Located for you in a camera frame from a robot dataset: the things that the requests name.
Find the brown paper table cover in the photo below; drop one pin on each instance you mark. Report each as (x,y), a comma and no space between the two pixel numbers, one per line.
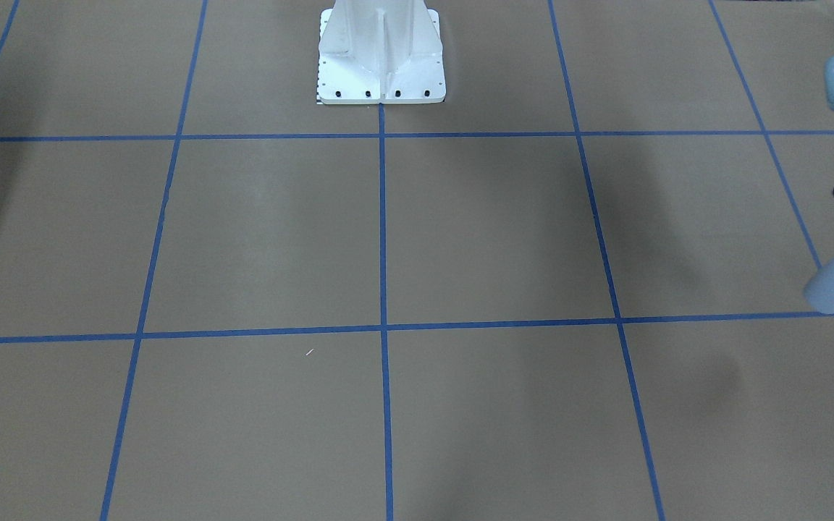
(571,291)

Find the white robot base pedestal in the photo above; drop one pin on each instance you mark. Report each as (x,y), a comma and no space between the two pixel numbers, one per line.
(380,52)

